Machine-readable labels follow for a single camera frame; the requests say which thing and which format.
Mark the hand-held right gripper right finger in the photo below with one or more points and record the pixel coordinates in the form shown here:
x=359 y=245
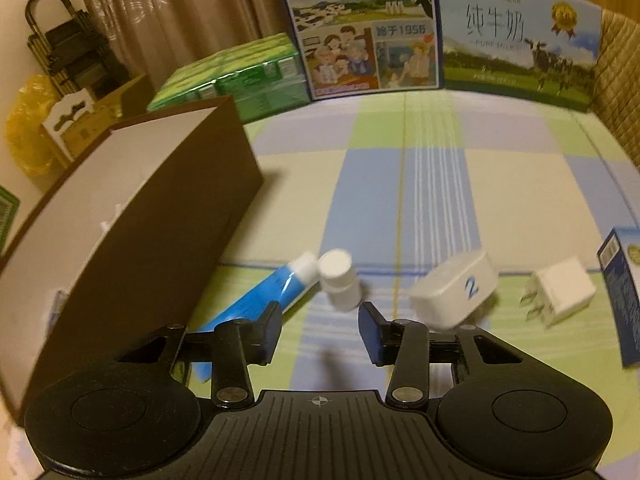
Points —
x=371 y=332

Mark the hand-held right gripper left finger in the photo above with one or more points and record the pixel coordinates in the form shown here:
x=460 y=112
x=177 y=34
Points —
x=270 y=332

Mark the blue tube with white cap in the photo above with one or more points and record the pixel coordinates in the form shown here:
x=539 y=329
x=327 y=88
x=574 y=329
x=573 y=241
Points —
x=270 y=292

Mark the small white bottle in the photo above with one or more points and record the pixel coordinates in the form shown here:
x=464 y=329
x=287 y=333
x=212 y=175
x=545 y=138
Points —
x=340 y=280

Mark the white charger block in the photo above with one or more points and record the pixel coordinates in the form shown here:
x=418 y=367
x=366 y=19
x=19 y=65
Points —
x=450 y=290

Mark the brown storage box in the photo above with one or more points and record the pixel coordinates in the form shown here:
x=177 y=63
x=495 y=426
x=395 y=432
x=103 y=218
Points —
x=125 y=270

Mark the small white plug adapter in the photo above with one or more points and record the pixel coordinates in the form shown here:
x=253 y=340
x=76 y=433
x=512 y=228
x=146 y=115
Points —
x=562 y=290

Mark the plaid tablecloth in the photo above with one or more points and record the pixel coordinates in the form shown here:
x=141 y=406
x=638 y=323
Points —
x=425 y=185

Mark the blue and white medicine box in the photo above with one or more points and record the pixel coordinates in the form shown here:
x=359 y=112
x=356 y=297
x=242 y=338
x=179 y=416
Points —
x=622 y=300

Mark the green wrapped carton pack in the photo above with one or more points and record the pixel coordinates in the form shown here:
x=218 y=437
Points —
x=240 y=75

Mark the white and brown cardboard box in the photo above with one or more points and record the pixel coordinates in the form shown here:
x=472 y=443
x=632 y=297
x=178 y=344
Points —
x=85 y=125

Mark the green edged packet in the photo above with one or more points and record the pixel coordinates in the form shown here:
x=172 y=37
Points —
x=7 y=215

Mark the blue cartoon milk carton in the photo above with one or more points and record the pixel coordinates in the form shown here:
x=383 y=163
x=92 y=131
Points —
x=350 y=35

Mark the light blue cow milk carton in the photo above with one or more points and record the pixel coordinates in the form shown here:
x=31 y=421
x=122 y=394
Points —
x=500 y=50

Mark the yellow plastic bag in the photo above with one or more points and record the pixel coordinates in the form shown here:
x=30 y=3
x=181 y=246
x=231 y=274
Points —
x=27 y=130

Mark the beige curtain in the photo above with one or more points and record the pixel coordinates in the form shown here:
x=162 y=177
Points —
x=175 y=5

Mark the black folding rack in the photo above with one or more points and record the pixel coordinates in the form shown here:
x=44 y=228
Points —
x=70 y=55

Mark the quilted beige chair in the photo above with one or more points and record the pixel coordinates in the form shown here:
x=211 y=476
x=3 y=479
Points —
x=620 y=75

